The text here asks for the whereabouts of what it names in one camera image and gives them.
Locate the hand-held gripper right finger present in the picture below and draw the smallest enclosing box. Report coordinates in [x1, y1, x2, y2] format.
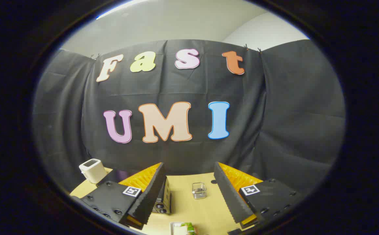
[213, 162, 304, 230]

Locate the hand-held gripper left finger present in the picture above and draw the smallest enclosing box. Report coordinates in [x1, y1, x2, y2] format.
[70, 162, 167, 230]

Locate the black toaster oven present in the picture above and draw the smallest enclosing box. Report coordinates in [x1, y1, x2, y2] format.
[96, 169, 172, 215]

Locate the lettuce sandwich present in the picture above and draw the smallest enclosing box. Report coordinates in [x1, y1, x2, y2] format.
[174, 223, 197, 235]

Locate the white pop-up toaster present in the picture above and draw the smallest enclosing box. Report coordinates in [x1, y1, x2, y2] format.
[79, 159, 107, 184]

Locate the white rectangular tray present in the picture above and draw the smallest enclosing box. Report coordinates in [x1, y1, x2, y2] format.
[169, 222, 198, 235]

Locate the black backdrop cloth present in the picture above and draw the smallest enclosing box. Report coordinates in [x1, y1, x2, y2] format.
[33, 39, 346, 193]

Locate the clear wire basket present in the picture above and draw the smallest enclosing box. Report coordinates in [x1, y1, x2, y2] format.
[191, 182, 207, 200]

